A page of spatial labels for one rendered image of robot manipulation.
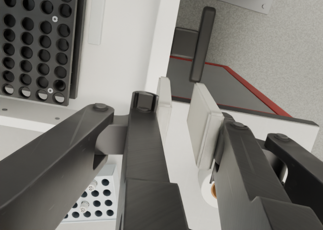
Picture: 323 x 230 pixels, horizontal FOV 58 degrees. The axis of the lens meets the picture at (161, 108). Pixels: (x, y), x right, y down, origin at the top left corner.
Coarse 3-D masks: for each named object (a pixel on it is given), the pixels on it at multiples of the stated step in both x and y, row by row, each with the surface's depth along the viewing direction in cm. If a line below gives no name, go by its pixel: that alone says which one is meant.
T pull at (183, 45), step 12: (204, 12) 27; (204, 24) 27; (180, 36) 28; (192, 36) 28; (204, 36) 28; (180, 48) 28; (192, 48) 28; (204, 48) 28; (192, 60) 29; (204, 60) 28; (192, 72) 29
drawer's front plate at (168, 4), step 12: (168, 0) 25; (168, 12) 26; (156, 24) 26; (168, 24) 26; (156, 36) 26; (168, 36) 26; (156, 48) 27; (168, 48) 27; (156, 60) 27; (168, 60) 27; (156, 72) 27; (156, 84) 28
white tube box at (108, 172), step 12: (108, 168) 48; (96, 180) 46; (108, 180) 46; (84, 192) 48; (96, 192) 48; (108, 192) 48; (96, 204) 48; (108, 204) 48; (72, 216) 48; (84, 216) 48; (96, 216) 48; (108, 216) 48
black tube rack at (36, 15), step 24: (0, 0) 28; (24, 0) 29; (48, 0) 28; (0, 24) 29; (24, 24) 29; (48, 24) 32; (0, 48) 30; (24, 48) 33; (48, 48) 30; (0, 72) 30; (24, 72) 30; (48, 72) 33; (72, 72) 33; (24, 96) 31; (48, 96) 31; (72, 96) 34
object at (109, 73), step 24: (120, 0) 34; (144, 0) 34; (120, 24) 35; (144, 24) 35; (96, 48) 36; (120, 48) 36; (144, 48) 36; (96, 72) 37; (120, 72) 37; (144, 72) 37; (0, 96) 38; (96, 96) 38; (120, 96) 38; (0, 120) 33; (24, 120) 33; (48, 120) 33
